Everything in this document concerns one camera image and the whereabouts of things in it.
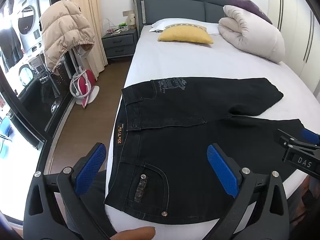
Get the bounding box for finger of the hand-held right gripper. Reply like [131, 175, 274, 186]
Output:
[273, 129, 320, 153]
[301, 127, 320, 146]

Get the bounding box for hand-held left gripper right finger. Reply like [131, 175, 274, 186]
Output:
[207, 144, 297, 240]

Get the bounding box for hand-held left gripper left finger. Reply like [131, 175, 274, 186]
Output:
[24, 142, 110, 240]

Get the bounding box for black denim pants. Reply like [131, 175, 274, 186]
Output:
[104, 77, 307, 227]

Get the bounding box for person's left hand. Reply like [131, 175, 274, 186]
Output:
[109, 226, 157, 240]

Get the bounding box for red and white appliance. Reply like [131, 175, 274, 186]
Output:
[69, 66, 101, 109]

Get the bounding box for rolled white duvet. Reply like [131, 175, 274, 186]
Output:
[218, 5, 286, 64]

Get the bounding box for bed with grey headboard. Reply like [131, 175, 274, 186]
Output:
[104, 0, 320, 233]

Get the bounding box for white wardrobe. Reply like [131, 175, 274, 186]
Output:
[266, 0, 320, 92]

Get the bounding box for grey nightstand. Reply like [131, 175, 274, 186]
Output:
[101, 28, 139, 60]

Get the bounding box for beige puffer jacket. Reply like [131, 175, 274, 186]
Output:
[39, 0, 95, 76]

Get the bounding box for purple pillow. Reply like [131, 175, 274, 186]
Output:
[226, 0, 273, 25]

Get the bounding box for yellow pillow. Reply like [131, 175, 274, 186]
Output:
[157, 24, 214, 44]

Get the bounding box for dark hanging clothes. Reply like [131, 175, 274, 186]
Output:
[0, 26, 24, 69]

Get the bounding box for white washing machine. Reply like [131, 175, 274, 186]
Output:
[14, 0, 44, 54]

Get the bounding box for white pillow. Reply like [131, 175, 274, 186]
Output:
[149, 18, 221, 35]

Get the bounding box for black glass door frame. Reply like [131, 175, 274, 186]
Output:
[0, 0, 75, 153]

